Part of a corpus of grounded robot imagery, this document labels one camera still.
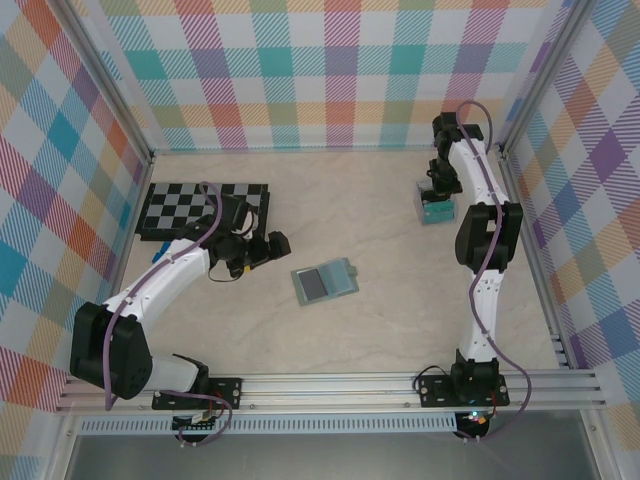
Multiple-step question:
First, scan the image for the aluminium back rail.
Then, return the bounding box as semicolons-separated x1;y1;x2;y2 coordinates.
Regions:
148;143;505;155

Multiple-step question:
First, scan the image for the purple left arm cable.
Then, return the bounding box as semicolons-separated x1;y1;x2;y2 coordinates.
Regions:
103;180;234;449

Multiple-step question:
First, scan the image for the clear plastic card box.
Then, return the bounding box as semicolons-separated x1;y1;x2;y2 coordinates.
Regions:
414;179;457;227

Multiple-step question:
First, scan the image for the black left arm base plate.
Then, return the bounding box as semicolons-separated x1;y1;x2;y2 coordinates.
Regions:
151;376;245;412

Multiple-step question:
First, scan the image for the grey metal panel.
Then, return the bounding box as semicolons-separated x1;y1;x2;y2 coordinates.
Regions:
64;433;601;480

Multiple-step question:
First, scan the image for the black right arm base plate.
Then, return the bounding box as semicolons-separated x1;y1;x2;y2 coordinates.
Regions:
415;372;510;410

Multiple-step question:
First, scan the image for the thin black left gripper cable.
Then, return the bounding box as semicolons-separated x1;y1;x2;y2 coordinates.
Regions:
206;263;242;283

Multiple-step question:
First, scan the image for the aluminium frame post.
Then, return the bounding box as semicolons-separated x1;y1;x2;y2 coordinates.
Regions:
498;0;597;160
58;0;154;166

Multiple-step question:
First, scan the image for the aluminium side rail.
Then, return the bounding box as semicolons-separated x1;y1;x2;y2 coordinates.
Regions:
88;154;154;376
499;149;572;372

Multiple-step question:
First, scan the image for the circuit board with LED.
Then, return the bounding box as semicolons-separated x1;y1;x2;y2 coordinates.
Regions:
458;408;492;427

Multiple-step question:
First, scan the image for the green card holder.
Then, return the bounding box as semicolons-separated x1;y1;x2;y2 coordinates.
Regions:
290;255;362;308

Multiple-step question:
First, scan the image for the long aluminium mounting rail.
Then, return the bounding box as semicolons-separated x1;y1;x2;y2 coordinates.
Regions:
55;369;610;414

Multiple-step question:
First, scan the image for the teal card in box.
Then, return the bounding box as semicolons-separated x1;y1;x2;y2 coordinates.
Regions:
422;199;455;224

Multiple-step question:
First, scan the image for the perforated cable duct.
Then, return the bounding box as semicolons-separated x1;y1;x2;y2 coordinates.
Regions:
77;417;464;436

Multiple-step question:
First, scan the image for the black and silver chessboard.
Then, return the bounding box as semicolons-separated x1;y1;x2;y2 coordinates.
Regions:
134;182;273;243

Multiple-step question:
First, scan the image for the small circuit board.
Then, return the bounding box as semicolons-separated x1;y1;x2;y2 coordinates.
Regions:
171;410;222;432

